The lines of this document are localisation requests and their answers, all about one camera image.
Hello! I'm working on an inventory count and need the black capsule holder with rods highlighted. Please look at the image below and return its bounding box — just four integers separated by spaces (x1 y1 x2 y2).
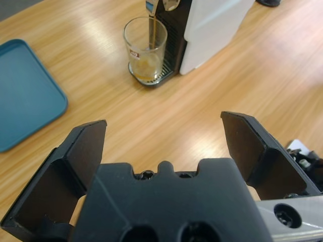
256 0 281 8

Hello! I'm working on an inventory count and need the clear drinking glass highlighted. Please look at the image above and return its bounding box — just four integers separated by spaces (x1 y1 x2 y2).
123 16 169 83

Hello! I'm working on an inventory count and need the white capsule coffee machine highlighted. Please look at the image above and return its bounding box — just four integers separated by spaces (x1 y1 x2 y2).
128 0 255 88

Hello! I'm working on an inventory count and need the teal plastic tray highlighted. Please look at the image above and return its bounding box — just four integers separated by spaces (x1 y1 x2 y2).
0 38 69 153

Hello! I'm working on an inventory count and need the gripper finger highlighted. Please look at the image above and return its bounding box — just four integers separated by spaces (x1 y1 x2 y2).
0 120 107 235
221 111 322 201

